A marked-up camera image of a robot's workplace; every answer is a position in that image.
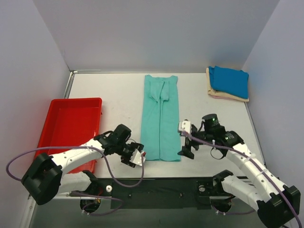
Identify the teal t shirt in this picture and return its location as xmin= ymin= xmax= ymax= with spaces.
xmin=140 ymin=75 xmax=181 ymax=162

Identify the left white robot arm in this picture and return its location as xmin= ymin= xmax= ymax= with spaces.
xmin=21 ymin=124 xmax=145 ymax=205

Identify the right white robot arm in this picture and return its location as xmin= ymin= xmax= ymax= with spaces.
xmin=178 ymin=114 xmax=303 ymax=228

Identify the folded pink t shirt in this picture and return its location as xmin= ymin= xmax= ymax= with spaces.
xmin=210 ymin=95 xmax=231 ymax=100

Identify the folded beige t shirt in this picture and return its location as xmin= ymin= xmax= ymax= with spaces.
xmin=206 ymin=67 xmax=249 ymax=102

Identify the red plastic bin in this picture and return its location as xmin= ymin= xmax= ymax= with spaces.
xmin=33 ymin=97 xmax=103 ymax=175

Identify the folded blue t shirt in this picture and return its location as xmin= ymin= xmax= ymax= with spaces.
xmin=208 ymin=66 xmax=249 ymax=99

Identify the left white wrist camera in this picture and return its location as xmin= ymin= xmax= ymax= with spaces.
xmin=130 ymin=149 xmax=146 ymax=167

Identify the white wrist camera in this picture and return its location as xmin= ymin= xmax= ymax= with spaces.
xmin=178 ymin=120 xmax=192 ymax=135
xmin=130 ymin=149 xmax=146 ymax=167

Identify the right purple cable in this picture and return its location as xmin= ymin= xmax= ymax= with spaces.
xmin=185 ymin=132 xmax=303 ymax=228

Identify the purple cable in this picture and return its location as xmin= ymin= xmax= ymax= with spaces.
xmin=185 ymin=132 xmax=303 ymax=228
xmin=5 ymin=145 xmax=146 ymax=216

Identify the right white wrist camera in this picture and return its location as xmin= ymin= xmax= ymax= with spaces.
xmin=178 ymin=120 xmax=192 ymax=135

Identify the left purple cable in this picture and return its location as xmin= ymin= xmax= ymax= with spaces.
xmin=5 ymin=145 xmax=146 ymax=216

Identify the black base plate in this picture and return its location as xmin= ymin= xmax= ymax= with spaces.
xmin=70 ymin=177 xmax=233 ymax=212

